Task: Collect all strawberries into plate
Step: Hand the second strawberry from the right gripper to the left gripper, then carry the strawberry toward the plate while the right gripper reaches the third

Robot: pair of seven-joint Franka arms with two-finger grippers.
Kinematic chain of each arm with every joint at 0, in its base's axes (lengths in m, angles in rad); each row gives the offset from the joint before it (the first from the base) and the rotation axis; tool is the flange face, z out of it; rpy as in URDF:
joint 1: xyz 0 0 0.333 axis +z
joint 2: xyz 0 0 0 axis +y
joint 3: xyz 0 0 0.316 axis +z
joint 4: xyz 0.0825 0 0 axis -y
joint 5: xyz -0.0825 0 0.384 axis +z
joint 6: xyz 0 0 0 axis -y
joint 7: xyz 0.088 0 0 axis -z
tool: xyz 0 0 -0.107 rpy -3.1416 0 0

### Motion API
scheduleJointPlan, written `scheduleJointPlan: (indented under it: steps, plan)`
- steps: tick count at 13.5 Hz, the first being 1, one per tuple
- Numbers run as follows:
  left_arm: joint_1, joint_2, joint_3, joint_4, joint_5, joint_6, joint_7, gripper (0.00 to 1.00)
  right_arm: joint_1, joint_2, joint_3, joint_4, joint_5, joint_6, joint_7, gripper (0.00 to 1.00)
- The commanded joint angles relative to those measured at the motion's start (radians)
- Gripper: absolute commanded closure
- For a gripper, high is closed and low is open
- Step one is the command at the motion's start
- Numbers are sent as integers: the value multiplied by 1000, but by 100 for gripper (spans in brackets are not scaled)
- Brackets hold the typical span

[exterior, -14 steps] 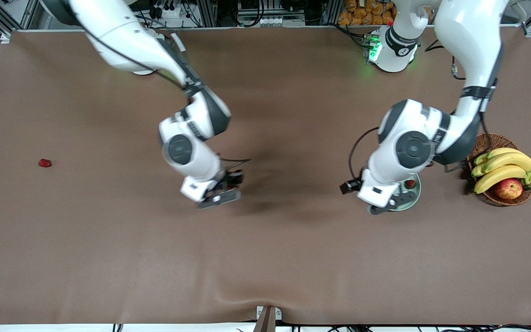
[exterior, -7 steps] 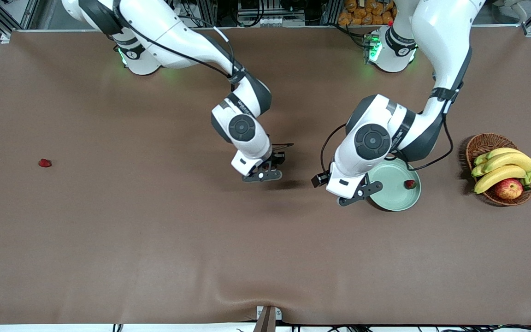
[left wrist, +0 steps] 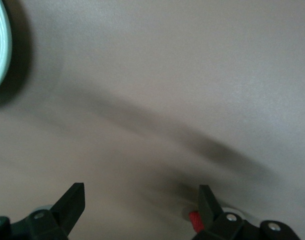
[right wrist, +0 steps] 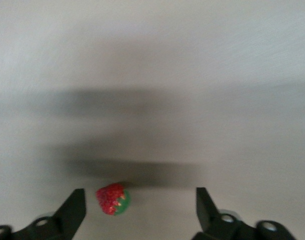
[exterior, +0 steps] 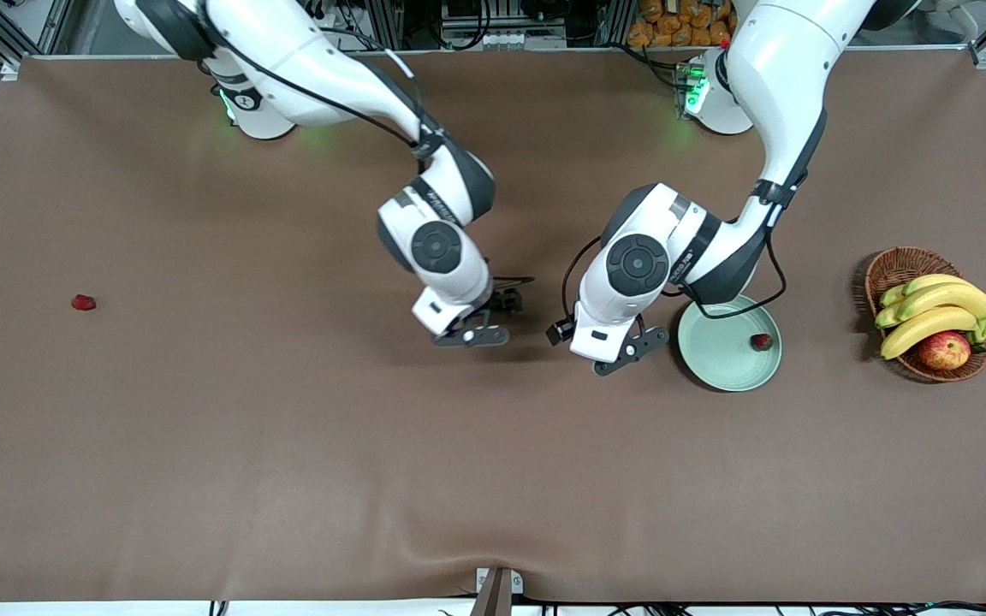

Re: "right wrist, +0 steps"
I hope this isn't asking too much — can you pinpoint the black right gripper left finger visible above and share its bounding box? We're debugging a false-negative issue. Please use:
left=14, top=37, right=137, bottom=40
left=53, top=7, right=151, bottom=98
left=0, top=188, right=87, bottom=240

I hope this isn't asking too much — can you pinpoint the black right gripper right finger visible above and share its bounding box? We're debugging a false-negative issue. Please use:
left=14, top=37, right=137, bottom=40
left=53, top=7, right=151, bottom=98
left=191, top=187, right=296, bottom=240

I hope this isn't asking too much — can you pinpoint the brown table cover sheet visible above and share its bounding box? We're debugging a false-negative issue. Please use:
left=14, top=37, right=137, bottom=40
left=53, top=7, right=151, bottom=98
left=0, top=0, right=305, bottom=240

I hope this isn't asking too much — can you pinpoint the red strawberry with green calyx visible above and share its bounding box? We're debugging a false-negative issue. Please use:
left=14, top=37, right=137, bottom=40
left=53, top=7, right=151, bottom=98
left=95, top=181, right=132, bottom=216

